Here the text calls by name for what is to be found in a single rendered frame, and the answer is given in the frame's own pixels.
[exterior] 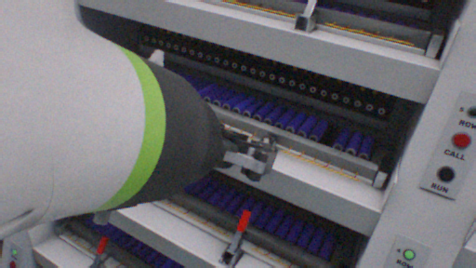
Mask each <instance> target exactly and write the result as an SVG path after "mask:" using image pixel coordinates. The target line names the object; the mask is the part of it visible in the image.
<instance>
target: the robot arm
mask: <svg viewBox="0 0 476 268"><path fill-rule="evenodd" d="M163 56H164V52H163V51H160V50H159V49H155V50H154V53H152V55H151V57H150V58H148V59H147V60H146V59H145V58H142V57H141V56H139V55H138V54H134V53H133V52H131V51H130V50H126V49H125V48H123V47H119V46H118V45H116V44H115V43H113V42H110V41H108V40H107V39H105V38H102V37H100V36H99V35H98V34H94V33H92V32H91V31H89V30H88V29H87V28H85V27H84V26H83V25H82V24H81V23H80V21H79V20H78V19H77V18H76V15H75V12H74V7H73V0H0V240H2V239H3V238H6V237H9V236H12V235H13V234H15V233H19V232H21V231H23V230H26V229H30V228H32V227H34V226H36V225H37V226H38V225H41V224H43V223H45V222H50V221H54V220H57V219H63V218H67V217H70V216H72V215H81V214H86V213H90V212H94V211H95V216H94V219H93V222H94V223H97V224H101V225H105V224H107V223H108V221H109V217H110V216H111V212H112V211H115V210H118V209H122V208H133V207H136V206H137V205H141V204H145V203H150V202H154V201H162V200H165V199H167V198H168V197H171V196H173V195H175V194H177V193H179V192H180V191H181V190H183V189H184V188H185V187H186V186H187V185H188V184H192V183H193V182H195V181H199V180H200V179H201V178H202V177H204V176H205V174H206V173H208V172H209V171H210V170H211V169H212V168H231V167H232V166H233V164H234V165H238V166H240V167H242V168H241V171H240V173H242V174H244V175H246V177H247V178H248V179H249V180H250V181H260V180H261V176H264V175H266V174H269V173H270V172H271V169H272V167H273V164H274V160H275V159H276V156H277V154H278V152H277V151H275V150H274V149H272V148H271V147H272V144H269V143H267V142H261V141H255V140H251V142H248V135H246V134H244V133H239V132H235V131H232V130H229V129H226V128H225V127H226V125H223V124H221V123H219V122H218V117H217V116H216V114H215V112H214V111H213V108H212V107H210V106H209V104H208V103H206V102H205V100H204V99H201V98H200V95H199V94H198V93H197V91H196V89H195V88H194V87H193V86H192V84H191V83H190V82H188V81H187V80H186V79H185V78H183V77H181V76H180V75H179V74H175V73H173V72H171V71H170V70H167V69H166V68H164V64H163V60H164V57H163Z"/></svg>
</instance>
